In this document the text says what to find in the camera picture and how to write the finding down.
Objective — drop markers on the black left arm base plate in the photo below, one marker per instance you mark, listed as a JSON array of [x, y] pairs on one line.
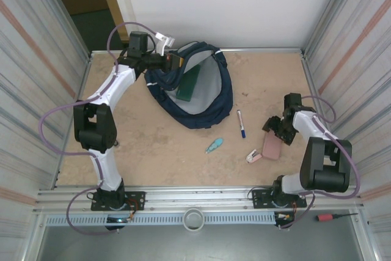
[[137, 201]]

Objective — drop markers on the teal correction tape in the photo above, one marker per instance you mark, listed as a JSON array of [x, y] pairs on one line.
[[215, 145]]

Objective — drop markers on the translucent corrugated side panel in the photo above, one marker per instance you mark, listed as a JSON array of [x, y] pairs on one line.
[[366, 74], [24, 74]]

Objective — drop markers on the white round pipe fitting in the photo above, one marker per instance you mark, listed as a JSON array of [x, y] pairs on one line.
[[193, 219]]

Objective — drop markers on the pink pencil case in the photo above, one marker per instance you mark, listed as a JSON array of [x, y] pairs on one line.
[[272, 149]]

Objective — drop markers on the pink white mini stapler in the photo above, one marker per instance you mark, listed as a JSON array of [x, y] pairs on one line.
[[253, 156]]

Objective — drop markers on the blue whiteboard marker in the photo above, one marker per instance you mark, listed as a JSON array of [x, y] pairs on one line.
[[241, 123]]

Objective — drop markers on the aluminium side rail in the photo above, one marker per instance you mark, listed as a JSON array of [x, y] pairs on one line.
[[82, 90], [314, 90]]

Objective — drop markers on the green pencil case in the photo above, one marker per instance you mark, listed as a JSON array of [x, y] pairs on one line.
[[187, 86]]

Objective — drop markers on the aluminium front rail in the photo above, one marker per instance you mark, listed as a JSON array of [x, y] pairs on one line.
[[195, 195]]

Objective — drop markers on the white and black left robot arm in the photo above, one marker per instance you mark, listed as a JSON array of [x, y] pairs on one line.
[[94, 126]]

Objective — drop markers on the navy blue backpack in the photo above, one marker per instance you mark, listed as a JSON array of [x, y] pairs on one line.
[[214, 114]]

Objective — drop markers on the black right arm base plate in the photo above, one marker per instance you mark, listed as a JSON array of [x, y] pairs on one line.
[[259, 200]]

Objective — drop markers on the red grip precision screwdriver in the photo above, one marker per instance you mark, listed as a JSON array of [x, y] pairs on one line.
[[323, 217]]

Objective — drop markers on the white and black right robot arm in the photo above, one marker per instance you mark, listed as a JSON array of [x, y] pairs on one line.
[[323, 163]]

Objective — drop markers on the aluminium back rail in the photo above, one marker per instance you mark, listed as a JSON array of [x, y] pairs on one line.
[[259, 50]]

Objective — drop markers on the small electronics board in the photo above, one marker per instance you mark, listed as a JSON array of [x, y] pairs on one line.
[[285, 216], [117, 220]]

